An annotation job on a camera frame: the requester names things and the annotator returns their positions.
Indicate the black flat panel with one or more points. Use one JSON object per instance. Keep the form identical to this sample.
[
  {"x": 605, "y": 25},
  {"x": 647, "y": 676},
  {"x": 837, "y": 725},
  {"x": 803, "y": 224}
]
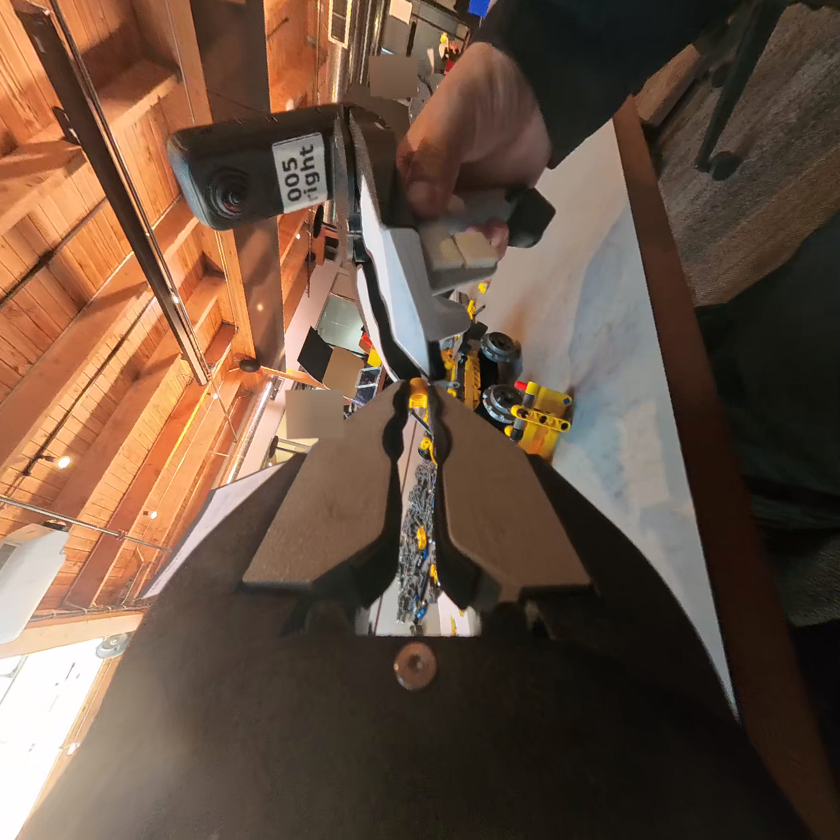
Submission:
[{"x": 312, "y": 348}]

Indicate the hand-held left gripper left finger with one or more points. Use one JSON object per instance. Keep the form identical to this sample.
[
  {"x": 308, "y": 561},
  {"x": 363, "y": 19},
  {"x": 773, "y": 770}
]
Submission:
[{"x": 321, "y": 512}]

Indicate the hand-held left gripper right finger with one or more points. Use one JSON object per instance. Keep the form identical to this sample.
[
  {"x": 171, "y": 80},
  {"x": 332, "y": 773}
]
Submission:
[{"x": 512, "y": 518}]

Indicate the yellow connector brick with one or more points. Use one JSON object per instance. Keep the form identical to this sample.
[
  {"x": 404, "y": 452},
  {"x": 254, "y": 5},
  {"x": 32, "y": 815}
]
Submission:
[{"x": 418, "y": 394}]

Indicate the grey desk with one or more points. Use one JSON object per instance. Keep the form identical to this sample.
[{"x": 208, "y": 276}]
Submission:
[{"x": 623, "y": 361}]

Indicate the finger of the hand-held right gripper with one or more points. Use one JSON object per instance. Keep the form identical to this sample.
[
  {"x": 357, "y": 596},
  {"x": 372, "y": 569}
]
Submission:
[
  {"x": 400, "y": 295},
  {"x": 380, "y": 334}
]

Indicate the person's dark clothed body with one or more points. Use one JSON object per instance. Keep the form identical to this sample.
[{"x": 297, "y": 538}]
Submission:
[{"x": 774, "y": 394}]

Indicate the person's right hand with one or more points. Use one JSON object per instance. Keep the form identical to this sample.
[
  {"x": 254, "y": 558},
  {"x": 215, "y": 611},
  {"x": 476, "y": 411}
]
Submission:
[{"x": 472, "y": 131}]

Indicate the wooden board with printed sheet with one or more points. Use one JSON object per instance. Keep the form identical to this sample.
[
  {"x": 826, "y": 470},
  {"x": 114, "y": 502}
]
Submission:
[{"x": 216, "y": 505}]

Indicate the black mesh office chair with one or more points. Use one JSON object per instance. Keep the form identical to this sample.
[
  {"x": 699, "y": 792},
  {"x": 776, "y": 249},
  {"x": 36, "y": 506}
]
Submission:
[{"x": 722, "y": 131}]

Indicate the pile of dark small bricks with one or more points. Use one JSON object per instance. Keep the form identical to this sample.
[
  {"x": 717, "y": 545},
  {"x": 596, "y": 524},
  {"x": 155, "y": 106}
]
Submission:
[{"x": 417, "y": 538}]

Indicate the person's right forearm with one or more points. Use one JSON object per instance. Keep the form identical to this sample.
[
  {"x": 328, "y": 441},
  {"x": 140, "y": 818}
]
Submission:
[{"x": 590, "y": 65}]

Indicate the silver air duct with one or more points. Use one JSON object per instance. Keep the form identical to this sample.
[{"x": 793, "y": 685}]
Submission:
[{"x": 249, "y": 426}]

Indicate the plywood panel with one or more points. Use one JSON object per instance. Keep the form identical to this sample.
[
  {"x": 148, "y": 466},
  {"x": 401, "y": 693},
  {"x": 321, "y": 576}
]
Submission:
[{"x": 341, "y": 371}]

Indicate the yellow brick subassembly blue pins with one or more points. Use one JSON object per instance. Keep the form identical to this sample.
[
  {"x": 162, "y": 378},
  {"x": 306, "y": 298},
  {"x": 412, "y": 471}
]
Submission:
[{"x": 541, "y": 420}]

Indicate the white box unit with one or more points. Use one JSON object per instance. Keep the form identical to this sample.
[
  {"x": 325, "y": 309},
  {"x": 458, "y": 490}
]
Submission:
[{"x": 26, "y": 584}]

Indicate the yellow toy brick car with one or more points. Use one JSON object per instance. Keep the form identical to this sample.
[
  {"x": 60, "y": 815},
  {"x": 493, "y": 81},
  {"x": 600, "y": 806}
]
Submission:
[{"x": 485, "y": 367}]

